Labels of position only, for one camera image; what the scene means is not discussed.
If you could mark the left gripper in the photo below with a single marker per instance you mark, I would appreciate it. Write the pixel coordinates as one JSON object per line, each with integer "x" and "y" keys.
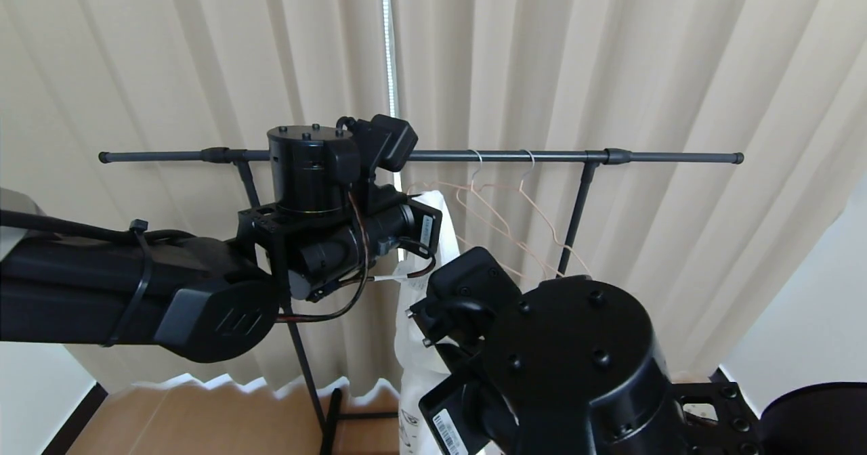
{"x": 396, "y": 228}

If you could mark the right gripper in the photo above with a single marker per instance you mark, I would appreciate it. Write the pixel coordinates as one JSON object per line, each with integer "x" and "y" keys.
{"x": 484, "y": 414}

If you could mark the pink clothes hanger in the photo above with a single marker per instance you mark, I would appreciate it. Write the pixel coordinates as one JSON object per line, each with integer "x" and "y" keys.
{"x": 533, "y": 160}
{"x": 440, "y": 184}

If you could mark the white printed shirt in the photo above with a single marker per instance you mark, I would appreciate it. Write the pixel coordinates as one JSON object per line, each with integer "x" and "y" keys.
{"x": 413, "y": 360}

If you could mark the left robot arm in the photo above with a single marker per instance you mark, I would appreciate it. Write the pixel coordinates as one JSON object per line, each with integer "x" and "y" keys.
{"x": 101, "y": 286}

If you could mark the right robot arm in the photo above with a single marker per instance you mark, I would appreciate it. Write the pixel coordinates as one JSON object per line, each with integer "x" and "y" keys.
{"x": 576, "y": 360}

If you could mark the black clothes rack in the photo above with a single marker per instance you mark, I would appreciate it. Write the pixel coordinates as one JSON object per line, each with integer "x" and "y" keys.
{"x": 169, "y": 156}

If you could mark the beige curtain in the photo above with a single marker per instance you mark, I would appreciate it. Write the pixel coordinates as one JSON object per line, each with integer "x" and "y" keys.
{"x": 135, "y": 69}

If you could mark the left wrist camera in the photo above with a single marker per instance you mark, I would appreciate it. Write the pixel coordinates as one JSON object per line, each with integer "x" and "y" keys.
{"x": 389, "y": 140}

